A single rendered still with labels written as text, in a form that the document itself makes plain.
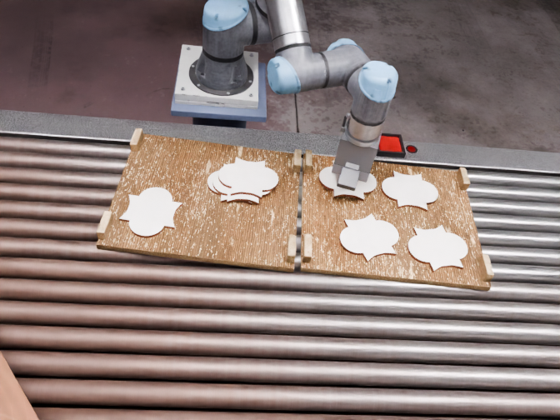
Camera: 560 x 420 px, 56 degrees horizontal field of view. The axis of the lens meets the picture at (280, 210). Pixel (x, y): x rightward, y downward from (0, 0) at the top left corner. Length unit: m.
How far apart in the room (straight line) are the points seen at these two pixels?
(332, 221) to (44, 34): 2.67
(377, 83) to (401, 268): 0.39
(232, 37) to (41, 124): 0.54
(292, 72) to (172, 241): 0.42
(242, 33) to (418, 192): 0.62
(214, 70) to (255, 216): 0.51
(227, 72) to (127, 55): 1.85
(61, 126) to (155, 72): 1.79
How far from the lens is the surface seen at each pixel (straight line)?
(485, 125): 3.31
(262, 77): 1.68
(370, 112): 1.10
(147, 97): 3.01
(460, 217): 1.32
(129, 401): 1.00
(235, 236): 1.14
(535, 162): 1.61
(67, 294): 1.12
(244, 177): 1.22
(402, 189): 1.31
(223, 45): 1.48
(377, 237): 1.19
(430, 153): 1.48
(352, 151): 1.17
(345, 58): 1.14
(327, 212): 1.22
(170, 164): 1.28
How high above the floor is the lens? 1.84
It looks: 49 degrees down
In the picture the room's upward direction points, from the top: 10 degrees clockwise
